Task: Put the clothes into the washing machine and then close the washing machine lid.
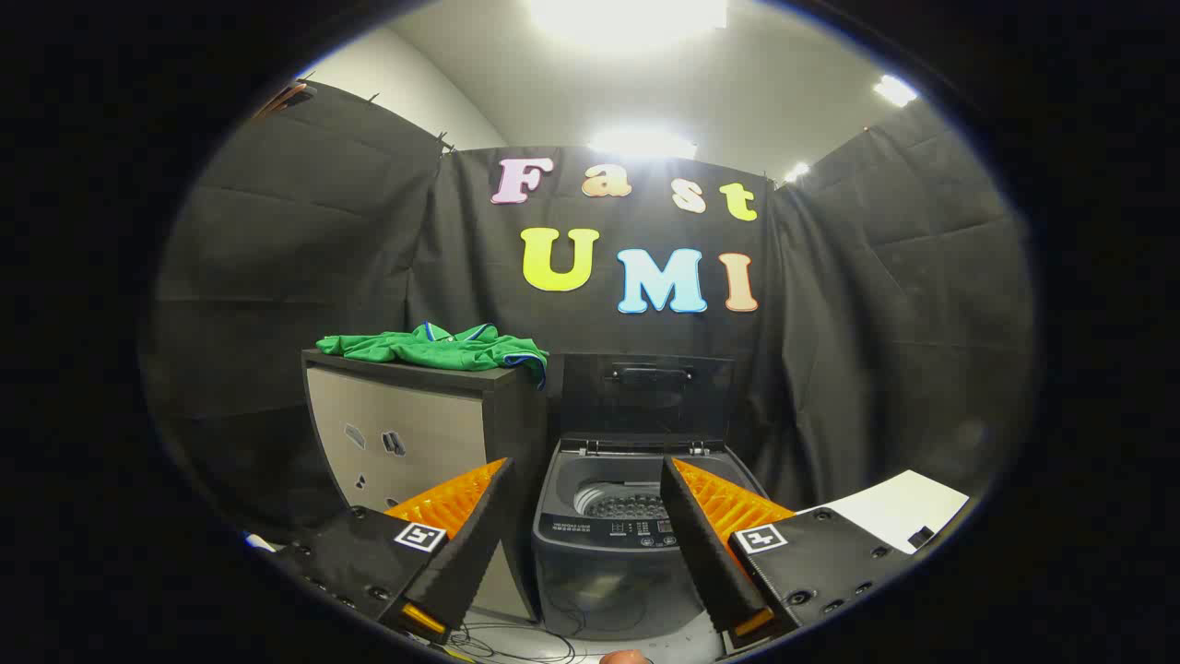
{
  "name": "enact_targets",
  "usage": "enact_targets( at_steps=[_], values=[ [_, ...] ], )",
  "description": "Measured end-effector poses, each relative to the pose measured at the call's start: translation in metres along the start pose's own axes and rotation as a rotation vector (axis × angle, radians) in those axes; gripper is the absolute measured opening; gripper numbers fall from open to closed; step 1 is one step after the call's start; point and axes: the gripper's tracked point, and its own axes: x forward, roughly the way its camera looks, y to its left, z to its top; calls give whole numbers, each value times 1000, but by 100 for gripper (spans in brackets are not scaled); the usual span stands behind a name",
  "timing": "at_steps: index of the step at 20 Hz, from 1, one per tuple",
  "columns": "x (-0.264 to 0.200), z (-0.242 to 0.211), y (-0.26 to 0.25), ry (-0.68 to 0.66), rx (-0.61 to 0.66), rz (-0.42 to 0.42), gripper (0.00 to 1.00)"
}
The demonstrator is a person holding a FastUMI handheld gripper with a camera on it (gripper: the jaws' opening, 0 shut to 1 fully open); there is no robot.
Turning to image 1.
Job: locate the green polo shirt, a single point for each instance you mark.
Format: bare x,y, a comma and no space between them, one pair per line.
433,350

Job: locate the grey washing machine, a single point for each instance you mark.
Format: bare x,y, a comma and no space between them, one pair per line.
599,572

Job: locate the ceiling light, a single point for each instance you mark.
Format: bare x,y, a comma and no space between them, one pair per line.
895,89
627,14
643,143
796,171

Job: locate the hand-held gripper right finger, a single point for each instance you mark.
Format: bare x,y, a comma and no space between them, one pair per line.
702,544

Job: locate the dark cabinet with beige front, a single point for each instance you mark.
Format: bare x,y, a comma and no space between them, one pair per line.
406,415

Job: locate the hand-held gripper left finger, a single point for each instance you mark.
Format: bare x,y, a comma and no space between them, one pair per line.
470,544

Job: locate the white flat board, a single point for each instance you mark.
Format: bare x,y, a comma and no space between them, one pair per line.
885,512

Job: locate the black backdrop cloth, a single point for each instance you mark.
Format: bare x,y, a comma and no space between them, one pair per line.
369,258

